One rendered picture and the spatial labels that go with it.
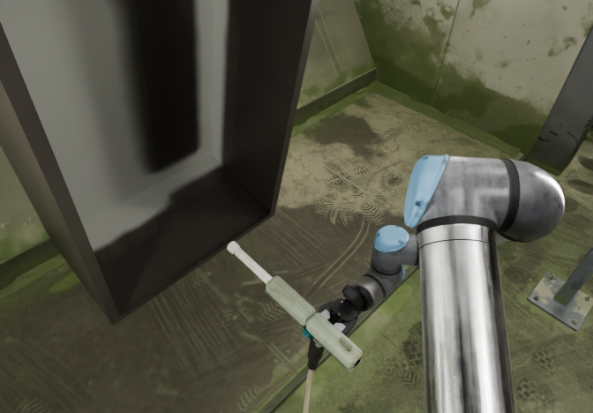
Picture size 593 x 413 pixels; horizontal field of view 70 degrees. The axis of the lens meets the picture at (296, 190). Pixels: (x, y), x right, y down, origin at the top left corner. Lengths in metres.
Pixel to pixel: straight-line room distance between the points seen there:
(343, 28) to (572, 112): 1.39
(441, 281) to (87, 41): 0.89
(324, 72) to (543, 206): 2.14
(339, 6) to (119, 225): 2.03
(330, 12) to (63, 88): 2.02
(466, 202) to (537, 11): 1.89
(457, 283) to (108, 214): 1.14
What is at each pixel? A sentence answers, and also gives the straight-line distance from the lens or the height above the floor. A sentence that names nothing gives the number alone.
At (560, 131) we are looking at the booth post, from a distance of 2.62.
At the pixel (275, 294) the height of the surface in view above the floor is 0.55.
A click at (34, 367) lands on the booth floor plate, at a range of 1.86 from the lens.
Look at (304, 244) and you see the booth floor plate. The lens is 1.93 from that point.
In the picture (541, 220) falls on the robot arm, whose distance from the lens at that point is 0.73.
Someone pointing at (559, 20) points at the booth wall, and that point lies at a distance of 2.46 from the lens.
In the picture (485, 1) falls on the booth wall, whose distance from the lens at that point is 2.57.
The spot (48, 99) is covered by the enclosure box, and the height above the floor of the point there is 1.00.
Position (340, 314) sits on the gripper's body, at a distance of 1.19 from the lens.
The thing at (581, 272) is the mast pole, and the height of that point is 0.22.
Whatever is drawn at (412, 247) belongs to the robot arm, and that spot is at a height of 0.61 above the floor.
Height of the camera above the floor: 1.52
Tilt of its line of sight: 43 degrees down
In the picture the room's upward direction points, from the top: 1 degrees clockwise
